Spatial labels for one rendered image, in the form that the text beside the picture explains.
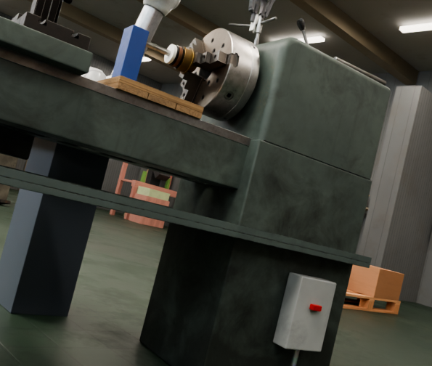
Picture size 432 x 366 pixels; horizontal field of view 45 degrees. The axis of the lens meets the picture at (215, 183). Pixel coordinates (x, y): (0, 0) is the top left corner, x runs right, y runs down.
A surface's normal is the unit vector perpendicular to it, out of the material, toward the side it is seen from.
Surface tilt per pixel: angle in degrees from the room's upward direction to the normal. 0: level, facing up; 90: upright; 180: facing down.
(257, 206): 90
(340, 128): 90
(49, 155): 90
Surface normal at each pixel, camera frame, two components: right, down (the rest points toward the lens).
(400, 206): 0.65, 0.11
